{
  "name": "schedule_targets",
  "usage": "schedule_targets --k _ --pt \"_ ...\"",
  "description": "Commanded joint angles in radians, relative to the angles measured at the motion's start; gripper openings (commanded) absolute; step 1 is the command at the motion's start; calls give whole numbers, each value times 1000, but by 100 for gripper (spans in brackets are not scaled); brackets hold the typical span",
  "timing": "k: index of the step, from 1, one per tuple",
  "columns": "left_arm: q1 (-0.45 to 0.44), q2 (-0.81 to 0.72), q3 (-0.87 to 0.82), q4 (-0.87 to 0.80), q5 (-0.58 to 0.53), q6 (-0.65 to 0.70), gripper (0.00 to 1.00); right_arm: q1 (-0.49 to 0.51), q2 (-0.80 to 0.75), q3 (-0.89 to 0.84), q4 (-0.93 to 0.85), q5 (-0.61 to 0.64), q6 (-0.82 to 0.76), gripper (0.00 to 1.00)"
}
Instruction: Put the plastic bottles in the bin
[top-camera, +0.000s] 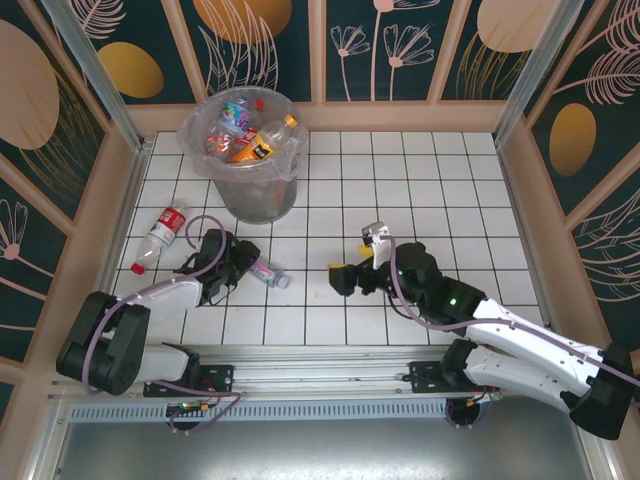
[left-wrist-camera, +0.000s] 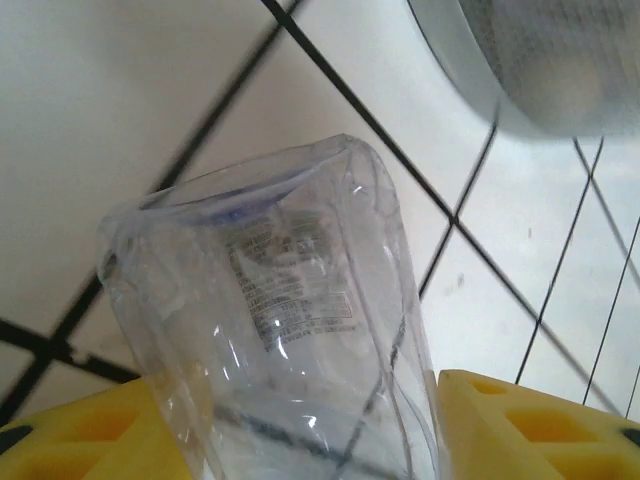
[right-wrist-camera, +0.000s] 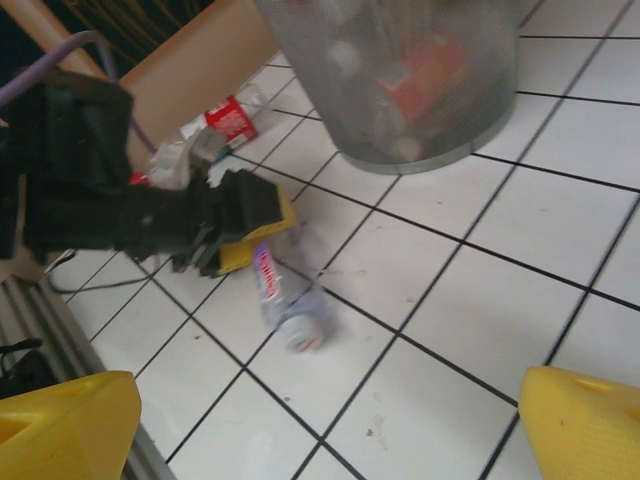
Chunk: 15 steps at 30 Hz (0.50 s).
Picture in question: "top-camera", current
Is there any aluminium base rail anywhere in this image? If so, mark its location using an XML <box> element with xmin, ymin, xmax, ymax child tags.
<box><xmin>49</xmin><ymin>343</ymin><xmax>601</xmax><ymax>401</ymax></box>

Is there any orange juice bottle black label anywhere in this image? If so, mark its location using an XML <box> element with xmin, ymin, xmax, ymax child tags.
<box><xmin>228</xmin><ymin>113</ymin><xmax>300</xmax><ymax>165</ymax></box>

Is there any red white label water bottle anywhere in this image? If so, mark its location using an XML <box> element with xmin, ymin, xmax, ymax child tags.
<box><xmin>130</xmin><ymin>202</ymin><xmax>192</xmax><ymax>275</ymax></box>

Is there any clear plastic bin liner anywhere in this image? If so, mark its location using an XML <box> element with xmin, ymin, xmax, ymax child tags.
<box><xmin>177</xmin><ymin>85</ymin><xmax>310</xmax><ymax>182</ymax></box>

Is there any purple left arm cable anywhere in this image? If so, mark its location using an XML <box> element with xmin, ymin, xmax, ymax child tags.
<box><xmin>87</xmin><ymin>215</ymin><xmax>227</xmax><ymax>397</ymax></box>

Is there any clear Ganten water bottle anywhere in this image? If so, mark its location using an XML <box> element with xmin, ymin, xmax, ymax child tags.
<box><xmin>248</xmin><ymin>260</ymin><xmax>292</xmax><ymax>290</ymax></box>

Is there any slotted grey cable duct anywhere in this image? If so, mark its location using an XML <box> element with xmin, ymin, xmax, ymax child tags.
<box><xmin>67</xmin><ymin>399</ymin><xmax>451</xmax><ymax>422</ymax></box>

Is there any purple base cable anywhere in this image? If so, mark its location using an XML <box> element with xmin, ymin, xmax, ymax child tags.
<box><xmin>149</xmin><ymin>378</ymin><xmax>246</xmax><ymax>436</ymax></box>
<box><xmin>446</xmin><ymin>392</ymin><xmax>501</xmax><ymax>431</ymax></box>

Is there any aluminium frame post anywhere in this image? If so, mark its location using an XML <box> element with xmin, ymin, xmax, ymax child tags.
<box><xmin>42</xmin><ymin>0</ymin><xmax>149</xmax><ymax>154</ymax></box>
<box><xmin>493</xmin><ymin>0</ymin><xmax>571</xmax><ymax>146</ymax></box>

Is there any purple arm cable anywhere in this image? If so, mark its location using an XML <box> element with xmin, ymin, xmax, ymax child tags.
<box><xmin>87</xmin><ymin>215</ymin><xmax>227</xmax><ymax>397</ymax></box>
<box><xmin>372</xmin><ymin>234</ymin><xmax>640</xmax><ymax>407</ymax></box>

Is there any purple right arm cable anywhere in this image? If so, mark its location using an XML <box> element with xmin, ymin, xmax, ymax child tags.
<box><xmin>372</xmin><ymin>234</ymin><xmax>640</xmax><ymax>407</ymax></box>

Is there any grey metal mesh bin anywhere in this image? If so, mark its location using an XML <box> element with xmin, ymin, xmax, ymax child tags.
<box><xmin>182</xmin><ymin>87</ymin><xmax>307</xmax><ymax>224</ymax></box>

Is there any orange label clear soda bottle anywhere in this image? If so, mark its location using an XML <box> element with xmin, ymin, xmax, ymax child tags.
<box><xmin>205</xmin><ymin>130</ymin><xmax>235</xmax><ymax>157</ymax></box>

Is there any grey metal base plate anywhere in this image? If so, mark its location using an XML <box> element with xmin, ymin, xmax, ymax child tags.
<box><xmin>49</xmin><ymin>419</ymin><xmax>601</xmax><ymax>480</ymax></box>

